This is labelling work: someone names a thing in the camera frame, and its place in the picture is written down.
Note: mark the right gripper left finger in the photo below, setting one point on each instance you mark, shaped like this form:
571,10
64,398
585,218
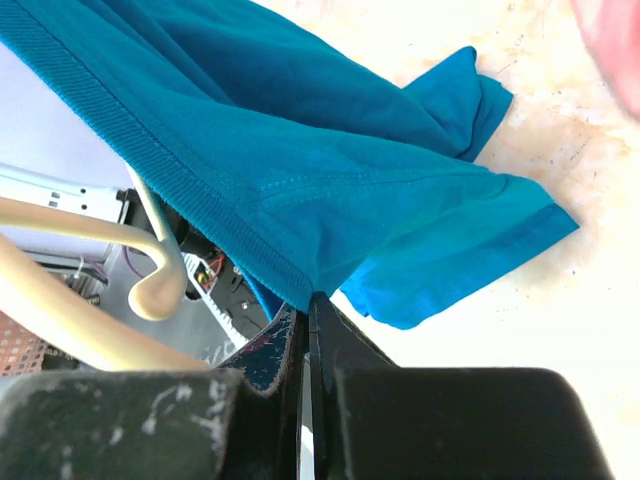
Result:
240,420

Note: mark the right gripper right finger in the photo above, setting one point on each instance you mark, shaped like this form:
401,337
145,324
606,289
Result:
373,419

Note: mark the teal blue t shirt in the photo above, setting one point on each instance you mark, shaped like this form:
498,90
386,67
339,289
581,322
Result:
311,172

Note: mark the salmon pink t shirt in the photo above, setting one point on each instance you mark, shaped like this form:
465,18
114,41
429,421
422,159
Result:
610,31

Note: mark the pink woven basket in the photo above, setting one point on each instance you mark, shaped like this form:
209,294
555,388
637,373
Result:
21,351

